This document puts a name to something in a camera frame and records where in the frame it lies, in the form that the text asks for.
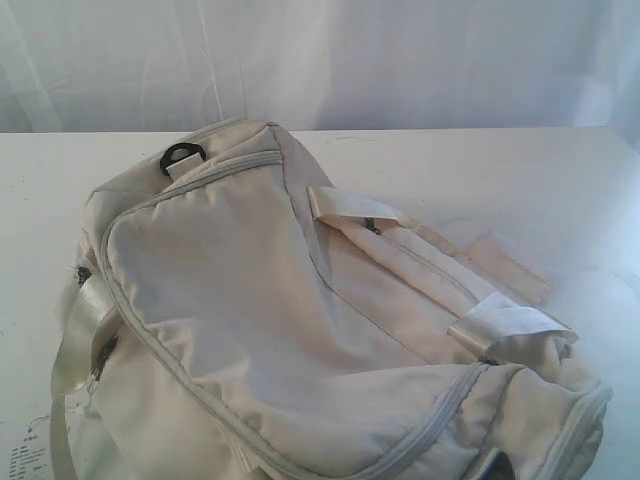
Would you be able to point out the white draped cloth background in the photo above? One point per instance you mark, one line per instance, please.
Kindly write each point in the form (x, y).
(180, 65)

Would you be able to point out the cream fabric duffel bag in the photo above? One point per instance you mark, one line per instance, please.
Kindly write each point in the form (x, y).
(236, 316)

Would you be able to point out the white paper label sheet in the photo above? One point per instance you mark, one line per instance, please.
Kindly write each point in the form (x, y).
(30, 457)

